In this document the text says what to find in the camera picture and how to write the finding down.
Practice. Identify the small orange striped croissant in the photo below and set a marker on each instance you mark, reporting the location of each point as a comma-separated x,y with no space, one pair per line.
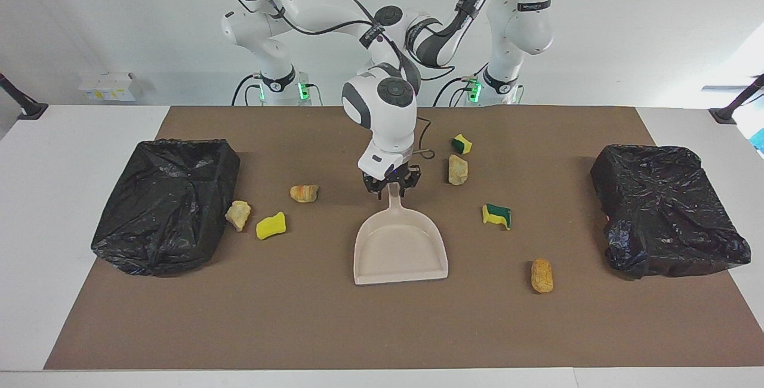
304,193

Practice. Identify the pale flaky pastry piece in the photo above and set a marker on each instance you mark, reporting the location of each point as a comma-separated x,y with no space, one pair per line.
238,215

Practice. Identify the pale orange-striped bread chunk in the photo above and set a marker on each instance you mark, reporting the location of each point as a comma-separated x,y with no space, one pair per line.
457,170

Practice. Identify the white wall outlet box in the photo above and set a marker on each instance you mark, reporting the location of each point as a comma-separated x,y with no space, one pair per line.
107,86

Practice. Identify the brown oval bread roll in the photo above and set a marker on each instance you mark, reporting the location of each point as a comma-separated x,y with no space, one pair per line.
542,276

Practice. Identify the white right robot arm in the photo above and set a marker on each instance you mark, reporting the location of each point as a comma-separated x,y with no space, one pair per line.
382,107

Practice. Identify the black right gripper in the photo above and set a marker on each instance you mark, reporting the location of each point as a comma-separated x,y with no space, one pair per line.
394,178

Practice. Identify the plain yellow sponge piece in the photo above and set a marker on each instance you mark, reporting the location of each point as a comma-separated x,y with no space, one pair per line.
270,225

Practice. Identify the small yellow green sponge piece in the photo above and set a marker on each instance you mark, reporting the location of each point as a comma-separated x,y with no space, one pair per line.
461,144

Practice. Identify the beige plastic dustpan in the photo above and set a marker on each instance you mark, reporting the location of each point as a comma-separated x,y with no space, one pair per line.
400,251

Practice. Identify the brown table mat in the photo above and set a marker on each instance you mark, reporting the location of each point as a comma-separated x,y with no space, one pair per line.
358,328

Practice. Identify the large green yellow sponge piece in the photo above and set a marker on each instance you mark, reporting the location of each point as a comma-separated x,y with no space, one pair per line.
496,215

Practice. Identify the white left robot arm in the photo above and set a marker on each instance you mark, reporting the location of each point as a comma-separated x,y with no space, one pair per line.
528,24

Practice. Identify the blue object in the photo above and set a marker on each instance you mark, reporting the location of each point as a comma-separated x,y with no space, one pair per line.
759,140

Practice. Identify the black bag lined bin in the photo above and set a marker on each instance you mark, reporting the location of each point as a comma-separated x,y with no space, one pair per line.
668,209
167,209

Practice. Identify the black stand leg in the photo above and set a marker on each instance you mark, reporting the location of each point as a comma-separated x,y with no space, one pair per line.
734,107
24,104

